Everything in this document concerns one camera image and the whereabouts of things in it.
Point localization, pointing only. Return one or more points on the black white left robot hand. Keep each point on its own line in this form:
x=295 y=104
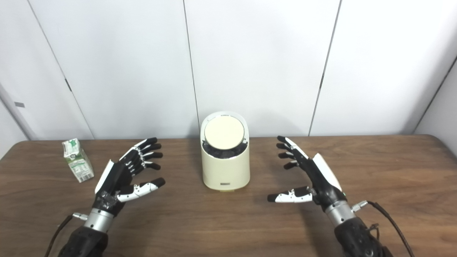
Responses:
x=114 y=178

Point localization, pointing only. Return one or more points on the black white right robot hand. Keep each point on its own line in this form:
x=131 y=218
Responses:
x=321 y=182

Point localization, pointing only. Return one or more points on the green white milk carton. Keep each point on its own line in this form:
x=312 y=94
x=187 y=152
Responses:
x=79 y=164

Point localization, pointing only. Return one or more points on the cream-colored round bin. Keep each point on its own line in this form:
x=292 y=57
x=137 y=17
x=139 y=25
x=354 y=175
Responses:
x=225 y=171

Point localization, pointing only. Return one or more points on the cream round bin lid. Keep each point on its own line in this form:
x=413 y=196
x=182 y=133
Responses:
x=224 y=132

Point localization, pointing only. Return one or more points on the black wall panel hinge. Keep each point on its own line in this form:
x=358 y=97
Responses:
x=68 y=85
x=322 y=80

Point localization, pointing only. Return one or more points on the gray wall corner trim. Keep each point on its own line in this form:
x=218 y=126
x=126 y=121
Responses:
x=16 y=114

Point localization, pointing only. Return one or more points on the small gray wall tag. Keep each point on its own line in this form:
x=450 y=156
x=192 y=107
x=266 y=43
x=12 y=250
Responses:
x=19 y=104

